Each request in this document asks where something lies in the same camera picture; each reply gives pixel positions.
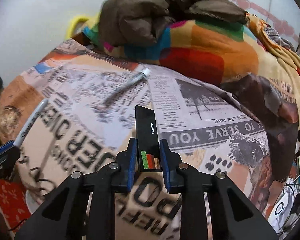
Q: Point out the colourful patchwork blanket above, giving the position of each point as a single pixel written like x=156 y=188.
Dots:
x=213 y=51

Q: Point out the yellow foam hoop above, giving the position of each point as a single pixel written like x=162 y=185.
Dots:
x=74 y=24

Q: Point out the black box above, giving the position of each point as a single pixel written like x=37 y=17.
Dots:
x=148 y=152

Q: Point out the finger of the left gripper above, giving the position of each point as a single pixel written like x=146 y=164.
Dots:
x=6 y=146

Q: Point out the grey marker pen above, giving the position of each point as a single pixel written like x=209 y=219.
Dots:
x=132 y=81

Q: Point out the frosted sliding wardrobe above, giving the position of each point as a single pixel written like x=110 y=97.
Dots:
x=282 y=15

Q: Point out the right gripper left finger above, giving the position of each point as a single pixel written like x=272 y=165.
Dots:
x=124 y=178

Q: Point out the white marker pen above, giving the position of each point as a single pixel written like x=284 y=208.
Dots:
x=29 y=123

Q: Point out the printed newspaper bedspread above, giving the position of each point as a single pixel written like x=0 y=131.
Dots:
x=121 y=150

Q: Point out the tan yellow blanket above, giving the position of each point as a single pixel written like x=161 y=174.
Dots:
x=284 y=69

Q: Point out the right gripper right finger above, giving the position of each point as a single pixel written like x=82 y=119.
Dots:
x=169 y=164

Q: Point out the red patterned box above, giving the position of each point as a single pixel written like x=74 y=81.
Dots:
x=13 y=205

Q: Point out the brown jacket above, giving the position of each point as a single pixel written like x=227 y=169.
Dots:
x=142 y=22

